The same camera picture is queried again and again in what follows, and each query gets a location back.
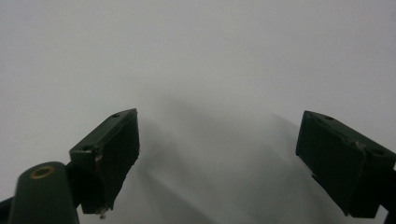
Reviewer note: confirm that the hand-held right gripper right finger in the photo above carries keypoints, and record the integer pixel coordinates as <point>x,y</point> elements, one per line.
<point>339,161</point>

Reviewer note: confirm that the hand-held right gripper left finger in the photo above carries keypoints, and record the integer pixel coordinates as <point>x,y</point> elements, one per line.
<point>107,158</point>

